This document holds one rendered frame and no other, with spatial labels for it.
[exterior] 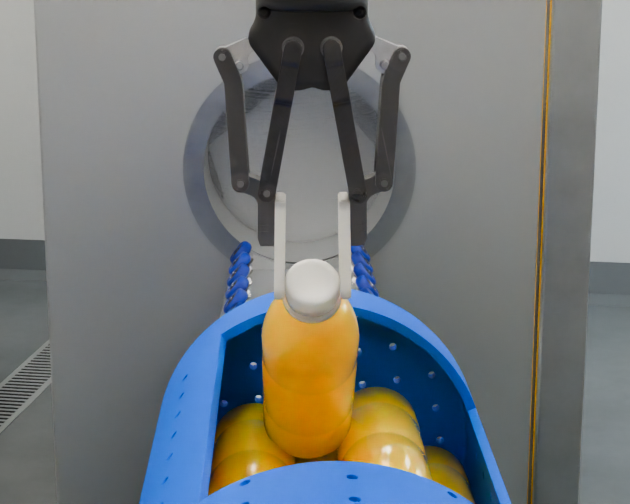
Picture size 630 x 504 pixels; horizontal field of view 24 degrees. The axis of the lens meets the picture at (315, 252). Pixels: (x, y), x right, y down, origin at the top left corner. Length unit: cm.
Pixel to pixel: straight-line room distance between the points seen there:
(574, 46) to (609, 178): 388
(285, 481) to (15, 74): 519
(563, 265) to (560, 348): 11
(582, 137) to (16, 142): 439
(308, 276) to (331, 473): 19
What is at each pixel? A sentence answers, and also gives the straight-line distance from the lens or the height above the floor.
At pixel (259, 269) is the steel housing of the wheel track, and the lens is 252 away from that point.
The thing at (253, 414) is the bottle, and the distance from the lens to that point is 123.
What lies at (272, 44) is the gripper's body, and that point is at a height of 147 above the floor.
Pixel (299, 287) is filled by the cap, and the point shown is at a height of 130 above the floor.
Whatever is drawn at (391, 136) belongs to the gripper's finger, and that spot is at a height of 141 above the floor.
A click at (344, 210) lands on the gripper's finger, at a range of 99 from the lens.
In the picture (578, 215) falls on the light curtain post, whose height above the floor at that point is 117.
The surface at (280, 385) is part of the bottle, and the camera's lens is 109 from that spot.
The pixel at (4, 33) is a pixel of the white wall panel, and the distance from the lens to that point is 600.
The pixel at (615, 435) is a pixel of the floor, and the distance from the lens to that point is 441.
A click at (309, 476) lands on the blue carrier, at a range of 87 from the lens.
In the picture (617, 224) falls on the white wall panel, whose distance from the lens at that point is 573.
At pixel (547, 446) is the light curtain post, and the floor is 86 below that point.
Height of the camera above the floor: 157
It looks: 14 degrees down
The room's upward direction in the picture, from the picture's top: straight up
